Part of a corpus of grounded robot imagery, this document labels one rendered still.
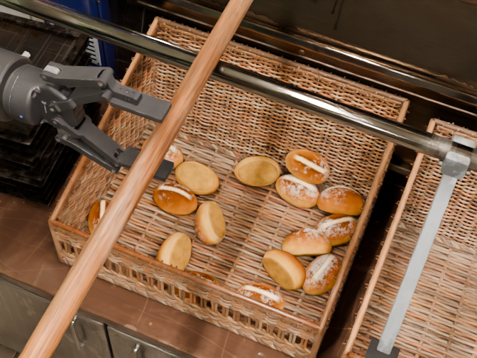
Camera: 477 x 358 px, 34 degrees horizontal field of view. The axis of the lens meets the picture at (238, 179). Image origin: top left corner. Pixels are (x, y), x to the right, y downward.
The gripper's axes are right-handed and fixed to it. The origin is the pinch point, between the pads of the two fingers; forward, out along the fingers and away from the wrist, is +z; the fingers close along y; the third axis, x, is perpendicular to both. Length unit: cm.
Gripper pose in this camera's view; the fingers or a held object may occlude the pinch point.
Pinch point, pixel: (156, 140)
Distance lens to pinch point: 102.0
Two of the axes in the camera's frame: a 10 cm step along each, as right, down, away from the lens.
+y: -0.4, 5.8, 8.1
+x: -3.8, 7.4, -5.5
